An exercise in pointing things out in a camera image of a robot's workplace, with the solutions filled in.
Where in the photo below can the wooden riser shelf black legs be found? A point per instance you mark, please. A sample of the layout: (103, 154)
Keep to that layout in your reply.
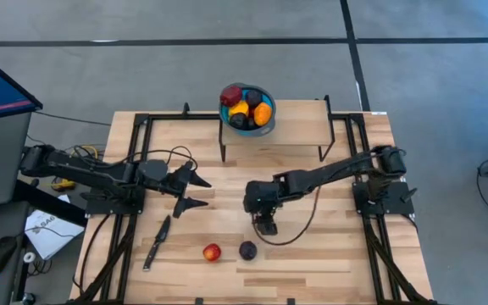
(303, 127)

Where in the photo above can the red pomegranate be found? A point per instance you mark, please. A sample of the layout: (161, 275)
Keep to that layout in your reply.
(251, 112)
(231, 95)

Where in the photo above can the yellow tool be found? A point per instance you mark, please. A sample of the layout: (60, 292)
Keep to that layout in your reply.
(64, 185)

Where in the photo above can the black round knob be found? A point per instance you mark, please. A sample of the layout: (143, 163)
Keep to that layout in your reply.
(28, 298)

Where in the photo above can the orange fruit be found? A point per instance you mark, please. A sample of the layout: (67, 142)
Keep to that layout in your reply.
(262, 114)

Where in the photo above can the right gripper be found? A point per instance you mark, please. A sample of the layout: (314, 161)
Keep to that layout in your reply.
(266, 226)

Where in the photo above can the black aluminium table frame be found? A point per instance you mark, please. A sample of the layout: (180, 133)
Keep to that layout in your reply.
(168, 115)

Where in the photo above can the black knife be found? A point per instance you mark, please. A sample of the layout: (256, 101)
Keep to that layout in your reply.
(159, 237)

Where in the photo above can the yellow fruit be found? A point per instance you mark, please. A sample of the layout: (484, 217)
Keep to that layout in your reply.
(238, 108)

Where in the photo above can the blue grey collapsible bowl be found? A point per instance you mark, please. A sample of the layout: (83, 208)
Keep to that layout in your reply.
(268, 128)

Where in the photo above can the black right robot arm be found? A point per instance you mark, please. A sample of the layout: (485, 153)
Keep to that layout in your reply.
(324, 171)

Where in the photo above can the dark avocado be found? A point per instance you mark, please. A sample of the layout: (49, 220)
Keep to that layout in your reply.
(238, 121)

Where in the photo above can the large dark purple fruit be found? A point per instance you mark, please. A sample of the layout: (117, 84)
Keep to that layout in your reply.
(248, 250)

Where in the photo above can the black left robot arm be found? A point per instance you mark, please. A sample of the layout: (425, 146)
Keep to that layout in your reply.
(83, 169)

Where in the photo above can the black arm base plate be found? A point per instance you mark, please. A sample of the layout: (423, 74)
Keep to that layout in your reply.
(100, 205)
(396, 203)

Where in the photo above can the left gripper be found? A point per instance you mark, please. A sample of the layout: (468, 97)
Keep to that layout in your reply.
(178, 180)

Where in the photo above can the small dark plum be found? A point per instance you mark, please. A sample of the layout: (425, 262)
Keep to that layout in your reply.
(253, 98)

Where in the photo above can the white tape roll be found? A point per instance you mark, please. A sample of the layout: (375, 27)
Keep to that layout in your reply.
(25, 257)

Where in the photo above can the black edge bracket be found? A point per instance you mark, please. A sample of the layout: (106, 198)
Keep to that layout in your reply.
(291, 301)
(199, 301)

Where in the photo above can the red yellow apple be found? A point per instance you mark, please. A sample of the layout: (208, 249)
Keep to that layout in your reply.
(211, 252)

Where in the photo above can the white booklet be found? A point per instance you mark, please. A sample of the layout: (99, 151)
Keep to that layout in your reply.
(53, 237)

